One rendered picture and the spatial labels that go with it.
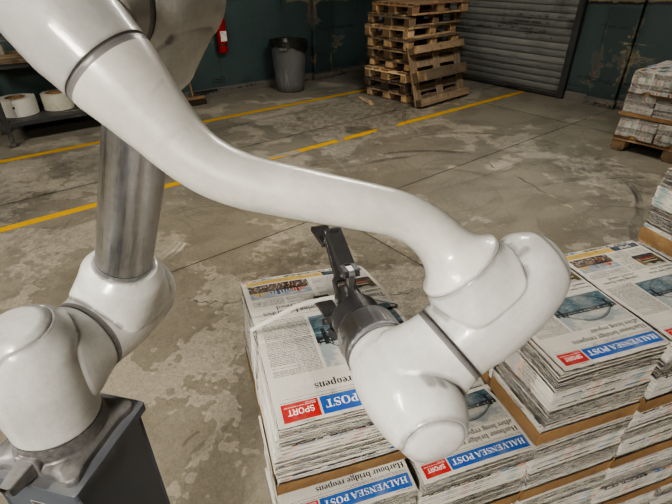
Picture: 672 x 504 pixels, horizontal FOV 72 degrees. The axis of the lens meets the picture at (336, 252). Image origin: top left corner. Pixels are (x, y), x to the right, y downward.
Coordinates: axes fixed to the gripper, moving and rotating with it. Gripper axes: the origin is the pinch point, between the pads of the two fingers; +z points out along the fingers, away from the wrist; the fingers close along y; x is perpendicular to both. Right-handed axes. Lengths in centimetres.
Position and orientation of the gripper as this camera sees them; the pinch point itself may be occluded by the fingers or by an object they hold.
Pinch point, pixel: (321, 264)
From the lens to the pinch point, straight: 83.1
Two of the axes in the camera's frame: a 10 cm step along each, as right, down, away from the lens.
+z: -3.3, -4.3, 8.4
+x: 9.5, -1.5, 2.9
